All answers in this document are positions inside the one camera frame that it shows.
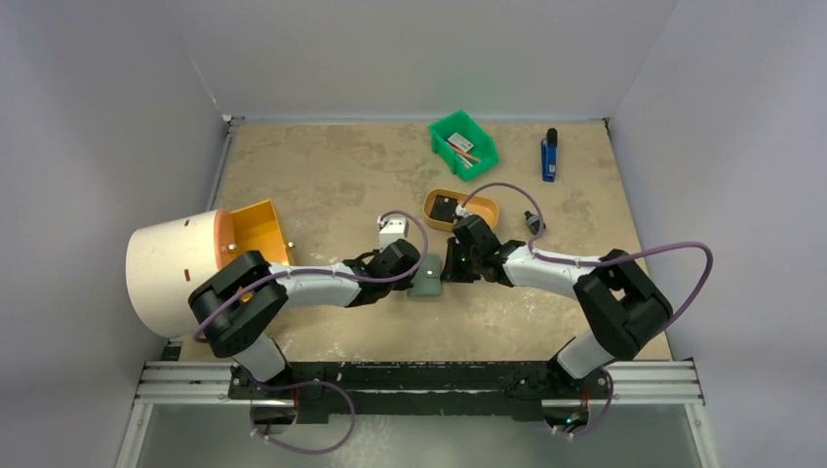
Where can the tan oval tray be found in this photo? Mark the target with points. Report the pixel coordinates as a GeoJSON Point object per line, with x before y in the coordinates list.
{"type": "Point", "coordinates": [486, 208]}

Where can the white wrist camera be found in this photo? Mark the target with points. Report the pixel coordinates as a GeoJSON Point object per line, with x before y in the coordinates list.
{"type": "Point", "coordinates": [391, 229]}
{"type": "Point", "coordinates": [462, 211]}

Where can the white cylinder drum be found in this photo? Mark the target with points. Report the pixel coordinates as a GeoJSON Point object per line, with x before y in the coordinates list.
{"type": "Point", "coordinates": [166, 262]}

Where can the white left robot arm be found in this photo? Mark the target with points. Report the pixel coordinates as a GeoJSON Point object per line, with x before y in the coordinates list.
{"type": "Point", "coordinates": [236, 305]}

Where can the orange drawer tray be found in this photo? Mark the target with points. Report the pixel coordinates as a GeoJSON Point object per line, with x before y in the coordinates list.
{"type": "Point", "coordinates": [252, 228]}

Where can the small items in bin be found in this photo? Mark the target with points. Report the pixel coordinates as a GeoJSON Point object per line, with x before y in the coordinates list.
{"type": "Point", "coordinates": [462, 147]}

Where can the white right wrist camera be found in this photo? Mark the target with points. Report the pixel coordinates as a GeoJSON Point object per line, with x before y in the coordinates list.
{"type": "Point", "coordinates": [462, 211]}

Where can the aluminium frame rail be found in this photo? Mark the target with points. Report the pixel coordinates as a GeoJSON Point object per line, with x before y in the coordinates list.
{"type": "Point", "coordinates": [208, 383]}

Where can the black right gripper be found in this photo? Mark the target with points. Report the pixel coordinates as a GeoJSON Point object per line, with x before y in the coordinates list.
{"type": "Point", "coordinates": [452, 262]}

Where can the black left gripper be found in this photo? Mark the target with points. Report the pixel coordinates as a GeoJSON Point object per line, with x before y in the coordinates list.
{"type": "Point", "coordinates": [404, 284]}

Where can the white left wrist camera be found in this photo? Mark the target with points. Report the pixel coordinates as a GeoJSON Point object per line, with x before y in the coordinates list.
{"type": "Point", "coordinates": [391, 229]}

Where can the black credit card stack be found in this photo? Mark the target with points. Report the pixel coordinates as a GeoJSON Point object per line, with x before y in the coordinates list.
{"type": "Point", "coordinates": [443, 209]}

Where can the teal card holder wallet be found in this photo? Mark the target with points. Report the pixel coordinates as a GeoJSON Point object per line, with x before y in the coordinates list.
{"type": "Point", "coordinates": [427, 283]}

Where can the black grey knob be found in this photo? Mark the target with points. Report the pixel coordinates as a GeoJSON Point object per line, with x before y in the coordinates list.
{"type": "Point", "coordinates": [534, 223]}

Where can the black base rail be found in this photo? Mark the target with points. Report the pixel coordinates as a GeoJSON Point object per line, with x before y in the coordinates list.
{"type": "Point", "coordinates": [521, 390]}

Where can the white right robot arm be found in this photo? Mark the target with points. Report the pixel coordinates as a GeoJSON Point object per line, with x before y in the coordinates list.
{"type": "Point", "coordinates": [623, 308]}

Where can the green plastic bin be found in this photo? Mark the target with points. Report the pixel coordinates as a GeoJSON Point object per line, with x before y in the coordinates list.
{"type": "Point", "coordinates": [484, 147]}

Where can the blue black lighter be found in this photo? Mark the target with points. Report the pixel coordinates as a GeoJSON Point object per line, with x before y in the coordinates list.
{"type": "Point", "coordinates": [548, 150]}

